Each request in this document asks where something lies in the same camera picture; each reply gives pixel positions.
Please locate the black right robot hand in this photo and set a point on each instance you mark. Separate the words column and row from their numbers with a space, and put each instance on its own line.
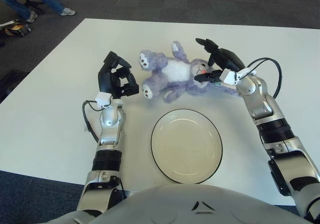
column 227, row 59

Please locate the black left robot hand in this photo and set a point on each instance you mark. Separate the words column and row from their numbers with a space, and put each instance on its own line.
column 108, row 79

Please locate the purple plush bunny doll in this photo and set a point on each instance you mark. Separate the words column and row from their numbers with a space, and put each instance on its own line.
column 175, row 70

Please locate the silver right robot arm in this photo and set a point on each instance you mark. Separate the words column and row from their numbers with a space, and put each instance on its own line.
column 262, row 101

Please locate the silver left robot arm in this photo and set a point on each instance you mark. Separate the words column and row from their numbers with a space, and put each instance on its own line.
column 110, row 116

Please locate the white plate with black rim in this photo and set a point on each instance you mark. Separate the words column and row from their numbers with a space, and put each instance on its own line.
column 186, row 146

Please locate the white grey sneaker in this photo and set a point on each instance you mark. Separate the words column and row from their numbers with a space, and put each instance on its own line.
column 68, row 12
column 32, row 17

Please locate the black swivel chair base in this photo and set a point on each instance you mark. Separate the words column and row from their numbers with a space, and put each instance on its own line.
column 35, row 6

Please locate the cardboard box of books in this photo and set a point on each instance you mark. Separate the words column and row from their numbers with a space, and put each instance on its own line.
column 16, row 29

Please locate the grey robot torso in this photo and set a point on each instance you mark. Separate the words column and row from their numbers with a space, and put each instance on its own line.
column 175, row 209

